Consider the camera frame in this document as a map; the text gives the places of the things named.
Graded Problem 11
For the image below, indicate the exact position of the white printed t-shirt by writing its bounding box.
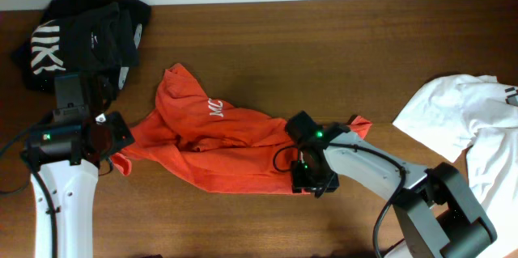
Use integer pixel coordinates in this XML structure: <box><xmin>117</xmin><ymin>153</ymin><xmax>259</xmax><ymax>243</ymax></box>
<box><xmin>393</xmin><ymin>74</ymin><xmax>517</xmax><ymax>257</ymax></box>

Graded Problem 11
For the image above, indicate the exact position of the red orange t-shirt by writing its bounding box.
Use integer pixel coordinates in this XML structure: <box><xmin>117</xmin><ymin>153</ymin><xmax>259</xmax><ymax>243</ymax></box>
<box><xmin>109</xmin><ymin>62</ymin><xmax>373</xmax><ymax>195</ymax></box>

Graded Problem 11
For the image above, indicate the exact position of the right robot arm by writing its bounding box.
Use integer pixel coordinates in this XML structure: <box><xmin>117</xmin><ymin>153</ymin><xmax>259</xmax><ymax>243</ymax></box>
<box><xmin>285</xmin><ymin>112</ymin><xmax>497</xmax><ymax>257</ymax></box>

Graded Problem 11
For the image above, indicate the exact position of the folded black clothes stack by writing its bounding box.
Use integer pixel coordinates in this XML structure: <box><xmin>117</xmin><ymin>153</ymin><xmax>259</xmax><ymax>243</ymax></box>
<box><xmin>11</xmin><ymin>0</ymin><xmax>151</xmax><ymax>99</ymax></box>

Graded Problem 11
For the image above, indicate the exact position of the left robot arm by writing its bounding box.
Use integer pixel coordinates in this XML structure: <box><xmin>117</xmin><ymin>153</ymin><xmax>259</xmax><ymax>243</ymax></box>
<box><xmin>20</xmin><ymin>73</ymin><xmax>134</xmax><ymax>257</ymax></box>

